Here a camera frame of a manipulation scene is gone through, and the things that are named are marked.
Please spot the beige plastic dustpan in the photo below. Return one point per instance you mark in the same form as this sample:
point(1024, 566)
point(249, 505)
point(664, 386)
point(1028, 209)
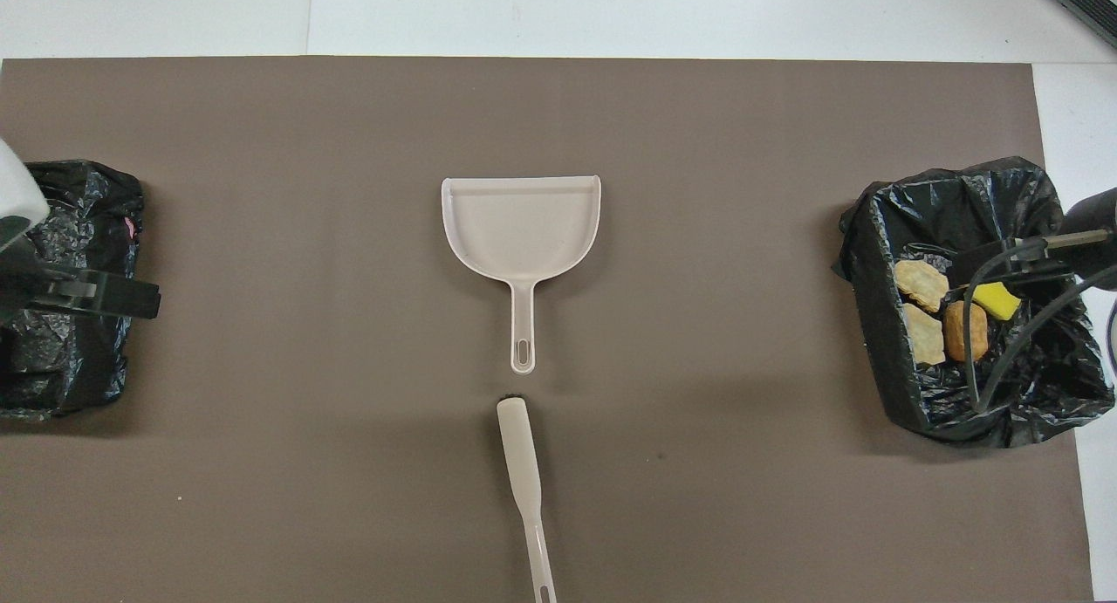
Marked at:
point(521, 236)

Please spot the striped croissant piece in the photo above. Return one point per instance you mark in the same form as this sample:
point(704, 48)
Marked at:
point(923, 334)
point(921, 284)

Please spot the black bag bin pink tag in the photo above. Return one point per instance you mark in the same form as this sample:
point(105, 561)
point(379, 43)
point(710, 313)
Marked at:
point(87, 236)

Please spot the brown oval bread roll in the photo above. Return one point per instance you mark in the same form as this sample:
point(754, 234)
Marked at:
point(965, 331)

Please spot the dark ribbed panel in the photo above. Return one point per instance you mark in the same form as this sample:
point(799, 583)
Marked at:
point(1086, 1)

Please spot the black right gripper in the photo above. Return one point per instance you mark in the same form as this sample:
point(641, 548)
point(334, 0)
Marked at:
point(1095, 236)

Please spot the black bag lined bin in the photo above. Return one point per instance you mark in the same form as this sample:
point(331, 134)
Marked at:
point(925, 394)

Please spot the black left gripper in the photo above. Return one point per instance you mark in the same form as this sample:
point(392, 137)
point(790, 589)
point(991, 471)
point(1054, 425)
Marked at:
point(16, 276)

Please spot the small yellow sponge wedge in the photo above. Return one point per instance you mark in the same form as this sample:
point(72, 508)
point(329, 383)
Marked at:
point(997, 299)

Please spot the beige brush black bristles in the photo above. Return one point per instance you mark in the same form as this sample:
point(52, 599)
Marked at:
point(522, 472)

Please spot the brown table mat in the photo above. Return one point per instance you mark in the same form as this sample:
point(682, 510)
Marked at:
point(558, 123)

